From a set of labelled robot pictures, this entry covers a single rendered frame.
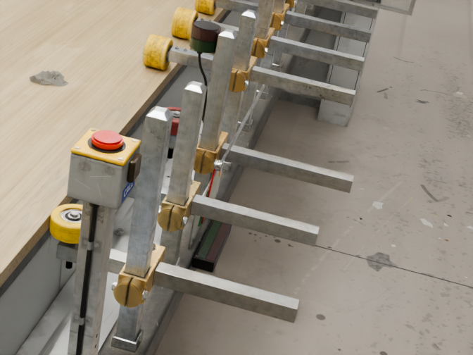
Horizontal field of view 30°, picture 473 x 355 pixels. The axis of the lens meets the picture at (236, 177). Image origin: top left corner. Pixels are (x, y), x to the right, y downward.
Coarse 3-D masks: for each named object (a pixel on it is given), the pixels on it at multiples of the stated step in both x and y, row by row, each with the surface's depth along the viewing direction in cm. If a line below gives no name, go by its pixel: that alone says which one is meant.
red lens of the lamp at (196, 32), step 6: (192, 24) 181; (192, 30) 181; (198, 30) 180; (204, 30) 179; (216, 30) 180; (192, 36) 181; (198, 36) 180; (204, 36) 180; (210, 36) 180; (216, 36) 181
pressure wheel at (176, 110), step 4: (168, 108) 198; (172, 108) 199; (176, 108) 199; (180, 108) 200; (172, 112) 198; (176, 112) 196; (176, 116) 196; (172, 120) 194; (176, 120) 194; (172, 124) 194; (176, 124) 194; (172, 128) 194; (176, 128) 194; (172, 132) 195; (176, 132) 195; (168, 152) 201; (172, 152) 201; (168, 156) 201
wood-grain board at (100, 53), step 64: (0, 0) 243; (64, 0) 252; (128, 0) 262; (192, 0) 272; (0, 64) 205; (64, 64) 212; (128, 64) 219; (0, 128) 178; (64, 128) 183; (128, 128) 192; (0, 192) 157; (64, 192) 161; (0, 256) 140
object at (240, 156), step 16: (224, 144) 198; (240, 160) 197; (256, 160) 196; (272, 160) 195; (288, 160) 197; (288, 176) 196; (304, 176) 195; (320, 176) 194; (336, 176) 194; (352, 176) 195
